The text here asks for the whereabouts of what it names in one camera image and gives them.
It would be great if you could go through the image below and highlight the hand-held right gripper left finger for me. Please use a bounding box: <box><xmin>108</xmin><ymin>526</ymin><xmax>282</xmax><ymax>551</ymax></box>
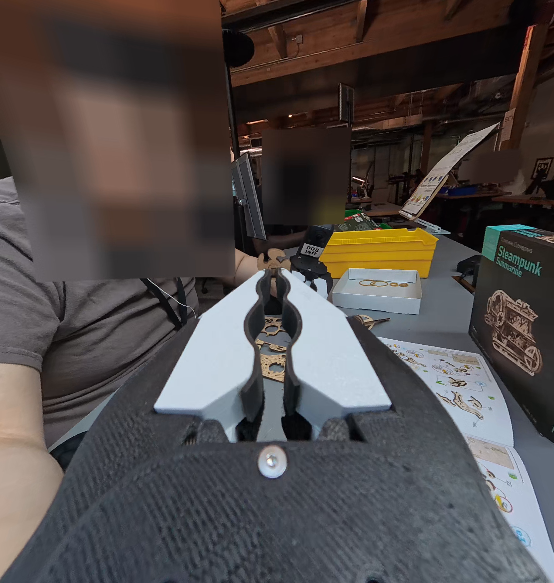
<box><xmin>154</xmin><ymin>269</ymin><xmax>272</xmax><ymax>442</ymax></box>

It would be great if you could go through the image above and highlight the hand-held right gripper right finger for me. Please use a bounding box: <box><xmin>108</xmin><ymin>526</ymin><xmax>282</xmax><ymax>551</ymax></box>
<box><xmin>276</xmin><ymin>269</ymin><xmax>392</xmax><ymax>431</ymax></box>

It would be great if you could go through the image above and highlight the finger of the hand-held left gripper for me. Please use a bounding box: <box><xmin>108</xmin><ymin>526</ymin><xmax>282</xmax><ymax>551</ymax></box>
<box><xmin>304</xmin><ymin>274</ymin><xmax>331</xmax><ymax>299</ymax></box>

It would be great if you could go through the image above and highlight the small wooden propeller part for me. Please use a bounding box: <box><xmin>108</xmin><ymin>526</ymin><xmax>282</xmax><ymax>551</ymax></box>
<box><xmin>257</xmin><ymin>248</ymin><xmax>290</xmax><ymax>275</ymax></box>

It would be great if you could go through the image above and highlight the plywood parts sheet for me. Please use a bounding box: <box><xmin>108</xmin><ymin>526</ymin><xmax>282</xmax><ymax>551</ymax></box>
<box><xmin>254</xmin><ymin>316</ymin><xmax>290</xmax><ymax>384</ymax></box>

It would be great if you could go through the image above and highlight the person's left forearm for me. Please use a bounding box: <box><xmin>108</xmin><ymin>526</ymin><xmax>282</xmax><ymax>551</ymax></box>
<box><xmin>235</xmin><ymin>250</ymin><xmax>265</xmax><ymax>285</ymax></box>

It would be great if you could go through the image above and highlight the another person's forearm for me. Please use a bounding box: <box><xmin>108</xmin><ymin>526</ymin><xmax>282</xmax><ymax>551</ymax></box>
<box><xmin>264</xmin><ymin>228</ymin><xmax>315</xmax><ymax>250</ymax></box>

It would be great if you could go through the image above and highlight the person's right forearm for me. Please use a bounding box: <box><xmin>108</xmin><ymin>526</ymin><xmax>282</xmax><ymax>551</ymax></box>
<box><xmin>0</xmin><ymin>363</ymin><xmax>64</xmax><ymax>583</ymax></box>

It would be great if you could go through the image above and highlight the black model kit box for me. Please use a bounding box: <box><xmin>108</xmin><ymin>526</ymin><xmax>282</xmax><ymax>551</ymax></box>
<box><xmin>468</xmin><ymin>224</ymin><xmax>554</xmax><ymax>445</ymax></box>

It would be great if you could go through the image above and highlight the white cardboard tray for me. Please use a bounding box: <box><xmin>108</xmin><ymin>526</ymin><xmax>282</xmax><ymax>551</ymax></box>
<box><xmin>332</xmin><ymin>268</ymin><xmax>422</xmax><ymax>316</ymax></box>

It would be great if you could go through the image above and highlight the yellow plastic bin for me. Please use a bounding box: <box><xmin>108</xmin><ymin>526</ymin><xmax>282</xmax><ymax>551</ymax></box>
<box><xmin>320</xmin><ymin>228</ymin><xmax>439</xmax><ymax>279</ymax></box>

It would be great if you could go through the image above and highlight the green printed box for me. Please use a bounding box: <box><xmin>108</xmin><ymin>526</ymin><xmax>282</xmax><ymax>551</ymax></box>
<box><xmin>334</xmin><ymin>213</ymin><xmax>382</xmax><ymax>232</ymax></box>

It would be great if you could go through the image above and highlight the grey monitor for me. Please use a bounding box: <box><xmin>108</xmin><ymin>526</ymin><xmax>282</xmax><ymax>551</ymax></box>
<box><xmin>231</xmin><ymin>152</ymin><xmax>268</xmax><ymax>241</ymax></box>

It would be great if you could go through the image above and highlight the white instruction booklet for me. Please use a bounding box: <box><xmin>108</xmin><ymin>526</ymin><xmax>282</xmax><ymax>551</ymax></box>
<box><xmin>377</xmin><ymin>337</ymin><xmax>554</xmax><ymax>583</ymax></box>

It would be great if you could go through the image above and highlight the wooden clipboard with instruction sheet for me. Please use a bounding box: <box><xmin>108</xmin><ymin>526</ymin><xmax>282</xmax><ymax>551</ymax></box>
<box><xmin>399</xmin><ymin>122</ymin><xmax>501</xmax><ymax>221</ymax></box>

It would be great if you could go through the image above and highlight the black stand pole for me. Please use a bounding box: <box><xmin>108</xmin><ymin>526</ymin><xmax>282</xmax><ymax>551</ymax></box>
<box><xmin>222</xmin><ymin>59</ymin><xmax>248</xmax><ymax>253</ymax></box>

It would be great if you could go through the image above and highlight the thin white cable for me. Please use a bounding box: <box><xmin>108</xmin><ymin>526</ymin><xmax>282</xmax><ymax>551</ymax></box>
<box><xmin>146</xmin><ymin>277</ymin><xmax>199</xmax><ymax>317</ymax></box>

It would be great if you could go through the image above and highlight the black strap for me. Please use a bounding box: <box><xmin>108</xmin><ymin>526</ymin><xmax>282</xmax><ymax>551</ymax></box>
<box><xmin>140</xmin><ymin>277</ymin><xmax>189</xmax><ymax>331</ymax></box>

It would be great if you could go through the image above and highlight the hanging metal frame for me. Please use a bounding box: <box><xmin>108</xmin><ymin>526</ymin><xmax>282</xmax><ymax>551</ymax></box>
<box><xmin>338</xmin><ymin>83</ymin><xmax>355</xmax><ymax>124</ymax></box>

